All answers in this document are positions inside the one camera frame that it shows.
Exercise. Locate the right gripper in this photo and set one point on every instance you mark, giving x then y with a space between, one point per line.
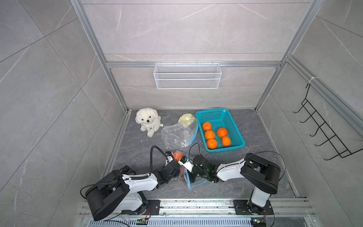
193 178

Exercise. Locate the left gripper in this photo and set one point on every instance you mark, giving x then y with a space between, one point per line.
177 173

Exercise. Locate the clear zip bag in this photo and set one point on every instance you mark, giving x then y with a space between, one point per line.
185 181
179 135

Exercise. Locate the orange one bag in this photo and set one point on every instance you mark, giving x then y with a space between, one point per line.
212 143

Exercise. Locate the orange two bag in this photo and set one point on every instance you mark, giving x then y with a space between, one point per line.
209 134

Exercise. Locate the orange three bag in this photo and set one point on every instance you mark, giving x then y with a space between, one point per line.
226 141

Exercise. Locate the orange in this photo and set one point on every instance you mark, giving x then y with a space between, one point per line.
206 126

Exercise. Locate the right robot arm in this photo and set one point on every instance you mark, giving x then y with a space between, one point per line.
263 174

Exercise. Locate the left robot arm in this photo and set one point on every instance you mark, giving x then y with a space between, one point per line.
120 189

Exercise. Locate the teal plastic basket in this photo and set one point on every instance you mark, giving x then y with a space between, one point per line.
220 118

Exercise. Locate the yellow tissue packet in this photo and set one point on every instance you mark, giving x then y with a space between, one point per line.
187 119

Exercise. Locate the white plush dog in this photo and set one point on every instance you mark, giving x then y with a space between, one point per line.
149 120

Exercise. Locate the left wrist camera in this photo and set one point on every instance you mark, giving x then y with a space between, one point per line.
170 156

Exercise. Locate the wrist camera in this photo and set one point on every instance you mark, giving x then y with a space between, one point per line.
184 161
170 156

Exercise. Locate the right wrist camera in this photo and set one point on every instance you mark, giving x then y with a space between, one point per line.
184 161

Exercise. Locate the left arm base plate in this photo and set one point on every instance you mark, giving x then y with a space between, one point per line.
151 207

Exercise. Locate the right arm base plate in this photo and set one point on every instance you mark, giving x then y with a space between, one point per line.
246 207

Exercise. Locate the aluminium rail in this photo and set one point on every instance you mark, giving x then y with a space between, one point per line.
282 207

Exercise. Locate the white wire wall basket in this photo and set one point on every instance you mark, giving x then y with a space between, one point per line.
187 75

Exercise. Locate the black wire hook rack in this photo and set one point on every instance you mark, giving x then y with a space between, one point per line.
339 148

